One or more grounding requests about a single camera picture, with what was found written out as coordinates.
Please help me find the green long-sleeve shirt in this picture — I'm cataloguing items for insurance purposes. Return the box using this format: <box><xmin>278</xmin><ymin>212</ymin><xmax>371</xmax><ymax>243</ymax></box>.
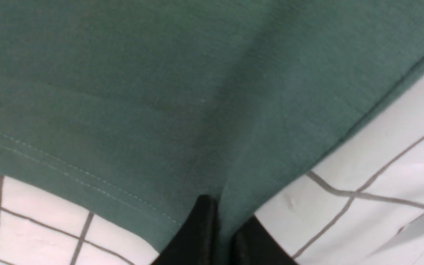
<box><xmin>0</xmin><ymin>0</ymin><xmax>424</xmax><ymax>265</ymax></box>

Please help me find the white grid-pattern tablecloth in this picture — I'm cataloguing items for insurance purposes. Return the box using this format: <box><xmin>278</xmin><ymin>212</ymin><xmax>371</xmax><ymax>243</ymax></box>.
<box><xmin>0</xmin><ymin>77</ymin><xmax>424</xmax><ymax>265</ymax></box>

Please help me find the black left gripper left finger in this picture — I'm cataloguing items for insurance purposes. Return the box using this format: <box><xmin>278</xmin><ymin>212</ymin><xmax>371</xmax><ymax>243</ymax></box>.
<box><xmin>152</xmin><ymin>195</ymin><xmax>218</xmax><ymax>265</ymax></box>

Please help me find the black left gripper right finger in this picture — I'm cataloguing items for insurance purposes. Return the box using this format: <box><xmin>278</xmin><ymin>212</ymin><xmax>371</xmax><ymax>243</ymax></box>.
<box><xmin>232</xmin><ymin>216</ymin><xmax>298</xmax><ymax>265</ymax></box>

